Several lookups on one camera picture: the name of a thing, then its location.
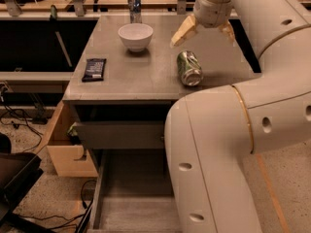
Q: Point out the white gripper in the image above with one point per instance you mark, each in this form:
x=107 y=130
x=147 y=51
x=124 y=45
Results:
x=212 y=14

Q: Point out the green soda can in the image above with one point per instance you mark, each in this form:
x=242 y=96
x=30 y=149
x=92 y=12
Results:
x=189 y=69

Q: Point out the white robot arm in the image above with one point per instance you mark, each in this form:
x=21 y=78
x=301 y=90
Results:
x=278 y=102

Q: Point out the tall silver can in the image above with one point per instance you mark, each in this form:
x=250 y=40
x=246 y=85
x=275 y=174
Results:
x=134 y=7

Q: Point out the white ceramic bowl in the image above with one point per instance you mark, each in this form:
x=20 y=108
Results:
x=136 y=36

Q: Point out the grey wooden cabinet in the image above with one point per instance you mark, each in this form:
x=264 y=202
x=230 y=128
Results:
x=129 y=81

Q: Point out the dark blue snack packet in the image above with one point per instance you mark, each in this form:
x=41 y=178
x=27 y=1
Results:
x=94 y=70

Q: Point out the upper grey drawer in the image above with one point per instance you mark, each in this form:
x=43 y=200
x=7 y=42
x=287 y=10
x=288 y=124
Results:
x=121 y=135

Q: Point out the lower open grey drawer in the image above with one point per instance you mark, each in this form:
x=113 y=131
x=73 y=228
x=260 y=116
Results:
x=134 y=194

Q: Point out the black equipment at left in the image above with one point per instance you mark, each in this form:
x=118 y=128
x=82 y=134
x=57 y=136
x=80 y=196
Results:
x=18 y=172

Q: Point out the metal rail frame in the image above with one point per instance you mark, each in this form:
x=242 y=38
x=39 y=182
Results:
x=97 y=4

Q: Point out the green handled tool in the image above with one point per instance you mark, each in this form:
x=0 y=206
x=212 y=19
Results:
x=54 y=21

